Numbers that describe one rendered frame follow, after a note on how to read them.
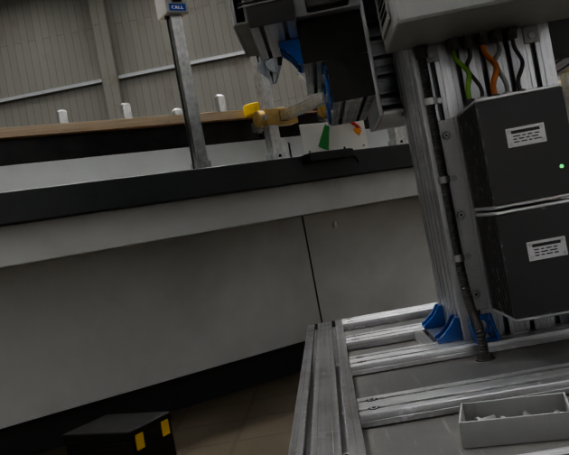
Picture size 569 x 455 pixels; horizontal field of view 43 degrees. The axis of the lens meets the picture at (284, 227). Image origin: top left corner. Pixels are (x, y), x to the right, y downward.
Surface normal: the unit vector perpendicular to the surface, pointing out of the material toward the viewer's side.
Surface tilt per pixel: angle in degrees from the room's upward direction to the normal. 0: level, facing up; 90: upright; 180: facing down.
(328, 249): 90
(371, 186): 90
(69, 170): 90
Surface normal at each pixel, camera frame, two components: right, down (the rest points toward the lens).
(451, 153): -0.05, 0.00
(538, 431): -0.27, 0.04
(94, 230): 0.53, -0.10
